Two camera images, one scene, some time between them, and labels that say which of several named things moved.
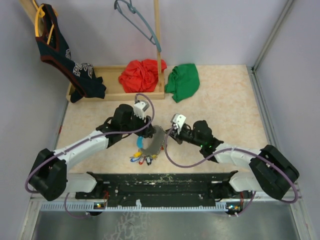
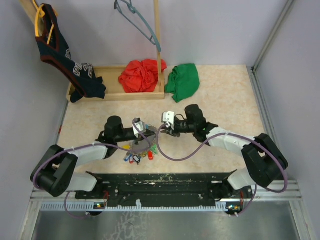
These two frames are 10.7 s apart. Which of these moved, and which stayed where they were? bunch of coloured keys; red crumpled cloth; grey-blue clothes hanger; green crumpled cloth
Moved: bunch of coloured keys
Stayed: green crumpled cloth; red crumpled cloth; grey-blue clothes hanger
